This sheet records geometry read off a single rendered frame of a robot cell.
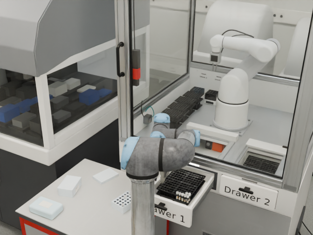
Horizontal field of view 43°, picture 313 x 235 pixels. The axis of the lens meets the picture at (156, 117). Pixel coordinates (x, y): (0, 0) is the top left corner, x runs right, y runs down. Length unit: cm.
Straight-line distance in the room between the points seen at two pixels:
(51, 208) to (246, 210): 101
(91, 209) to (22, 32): 98
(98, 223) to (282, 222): 92
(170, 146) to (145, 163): 10
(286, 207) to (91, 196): 101
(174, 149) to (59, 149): 124
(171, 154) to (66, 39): 120
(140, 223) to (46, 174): 126
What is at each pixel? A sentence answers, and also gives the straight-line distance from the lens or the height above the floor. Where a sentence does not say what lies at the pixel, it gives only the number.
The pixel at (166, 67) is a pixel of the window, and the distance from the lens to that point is 200.
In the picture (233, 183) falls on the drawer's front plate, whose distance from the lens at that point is 208.
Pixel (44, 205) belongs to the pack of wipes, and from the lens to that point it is 213.
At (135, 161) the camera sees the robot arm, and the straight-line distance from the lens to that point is 133.
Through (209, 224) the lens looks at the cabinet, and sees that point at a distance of 233.
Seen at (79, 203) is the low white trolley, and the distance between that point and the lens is 218.
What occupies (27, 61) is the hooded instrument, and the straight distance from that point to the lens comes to 219.
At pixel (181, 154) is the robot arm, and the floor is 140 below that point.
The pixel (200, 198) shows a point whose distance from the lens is 201.
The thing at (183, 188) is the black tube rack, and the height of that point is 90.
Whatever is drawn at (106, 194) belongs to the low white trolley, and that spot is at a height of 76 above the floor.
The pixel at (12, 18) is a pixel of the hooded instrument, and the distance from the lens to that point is 226.
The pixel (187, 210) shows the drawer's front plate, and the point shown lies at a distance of 186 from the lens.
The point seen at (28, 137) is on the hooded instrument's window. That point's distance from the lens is 245.
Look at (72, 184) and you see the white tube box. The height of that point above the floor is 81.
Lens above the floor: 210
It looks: 26 degrees down
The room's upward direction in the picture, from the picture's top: 1 degrees clockwise
